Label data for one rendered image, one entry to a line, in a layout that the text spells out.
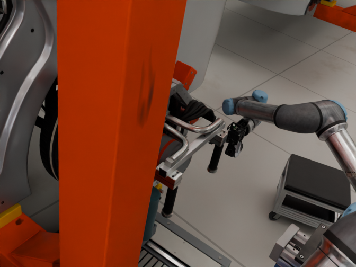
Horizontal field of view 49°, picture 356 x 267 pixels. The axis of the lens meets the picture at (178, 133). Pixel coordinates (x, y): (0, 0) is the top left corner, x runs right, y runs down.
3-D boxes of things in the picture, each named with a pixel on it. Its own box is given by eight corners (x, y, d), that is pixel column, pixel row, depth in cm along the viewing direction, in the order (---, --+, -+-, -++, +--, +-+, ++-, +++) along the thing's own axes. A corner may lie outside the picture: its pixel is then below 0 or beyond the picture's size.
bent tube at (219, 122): (184, 104, 169) (188, 83, 162) (223, 124, 161) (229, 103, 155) (160, 121, 156) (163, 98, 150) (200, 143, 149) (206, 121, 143)
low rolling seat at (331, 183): (266, 221, 257) (283, 183, 237) (273, 186, 286) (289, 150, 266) (331, 245, 250) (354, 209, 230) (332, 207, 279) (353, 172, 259)
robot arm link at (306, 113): (296, 140, 140) (220, 118, 183) (319, 135, 145) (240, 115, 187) (297, 107, 137) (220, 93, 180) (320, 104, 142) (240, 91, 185)
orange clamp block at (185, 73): (173, 83, 167) (183, 64, 166) (188, 91, 164) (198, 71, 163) (167, 79, 160) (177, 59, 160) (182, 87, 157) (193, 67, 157)
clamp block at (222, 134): (207, 132, 169) (210, 122, 166) (225, 142, 165) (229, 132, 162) (201, 137, 165) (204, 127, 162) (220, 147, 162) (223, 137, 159)
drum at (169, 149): (150, 145, 174) (154, 119, 166) (190, 169, 166) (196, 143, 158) (130, 160, 164) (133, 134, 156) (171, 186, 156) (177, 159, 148)
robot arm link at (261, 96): (252, 99, 177) (246, 118, 183) (273, 96, 181) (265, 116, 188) (243, 89, 182) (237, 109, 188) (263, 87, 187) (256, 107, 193)
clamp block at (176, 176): (160, 171, 144) (162, 160, 141) (180, 183, 141) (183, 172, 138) (152, 178, 141) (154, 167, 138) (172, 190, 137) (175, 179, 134)
